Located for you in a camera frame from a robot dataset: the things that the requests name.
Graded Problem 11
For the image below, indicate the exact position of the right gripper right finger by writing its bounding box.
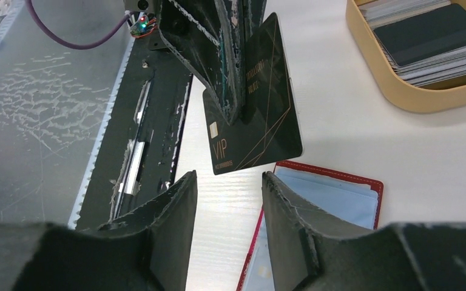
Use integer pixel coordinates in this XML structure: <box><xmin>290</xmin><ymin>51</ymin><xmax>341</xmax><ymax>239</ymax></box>
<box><xmin>262</xmin><ymin>172</ymin><xmax>466</xmax><ymax>290</ymax></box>

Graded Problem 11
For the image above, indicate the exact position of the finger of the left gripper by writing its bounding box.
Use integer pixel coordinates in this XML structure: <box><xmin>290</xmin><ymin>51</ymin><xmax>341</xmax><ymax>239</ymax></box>
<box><xmin>157</xmin><ymin>1</ymin><xmax>243</xmax><ymax>125</ymax></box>
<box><xmin>238</xmin><ymin>0</ymin><xmax>267</xmax><ymax>44</ymax></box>

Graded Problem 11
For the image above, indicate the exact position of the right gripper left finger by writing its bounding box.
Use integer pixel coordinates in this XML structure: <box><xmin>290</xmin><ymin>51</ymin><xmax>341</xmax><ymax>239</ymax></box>
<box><xmin>0</xmin><ymin>171</ymin><xmax>198</xmax><ymax>290</ymax></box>

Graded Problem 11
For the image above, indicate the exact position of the red card holder wallet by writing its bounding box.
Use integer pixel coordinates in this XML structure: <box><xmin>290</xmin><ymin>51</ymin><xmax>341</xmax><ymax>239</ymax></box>
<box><xmin>237</xmin><ymin>160</ymin><xmax>383</xmax><ymax>290</ymax></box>

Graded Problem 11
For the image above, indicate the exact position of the black VIP credit card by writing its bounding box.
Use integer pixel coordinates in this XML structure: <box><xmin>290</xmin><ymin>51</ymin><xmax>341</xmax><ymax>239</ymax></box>
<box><xmin>203</xmin><ymin>12</ymin><xmax>303</xmax><ymax>175</ymax></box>

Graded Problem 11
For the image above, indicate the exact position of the yellow oval card tray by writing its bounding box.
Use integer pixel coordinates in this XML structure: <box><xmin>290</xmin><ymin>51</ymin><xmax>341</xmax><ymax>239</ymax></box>
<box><xmin>346</xmin><ymin>1</ymin><xmax>466</xmax><ymax>113</ymax></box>

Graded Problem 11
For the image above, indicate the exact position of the stack of credit cards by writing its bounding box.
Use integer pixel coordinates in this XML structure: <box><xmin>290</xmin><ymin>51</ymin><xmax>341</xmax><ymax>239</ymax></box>
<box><xmin>358</xmin><ymin>1</ymin><xmax>466</xmax><ymax>87</ymax></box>

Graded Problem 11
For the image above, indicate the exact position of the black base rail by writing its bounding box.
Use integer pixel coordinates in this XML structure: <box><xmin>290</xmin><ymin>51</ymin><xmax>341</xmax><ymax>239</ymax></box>
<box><xmin>69</xmin><ymin>38</ymin><xmax>193</xmax><ymax>230</ymax></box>

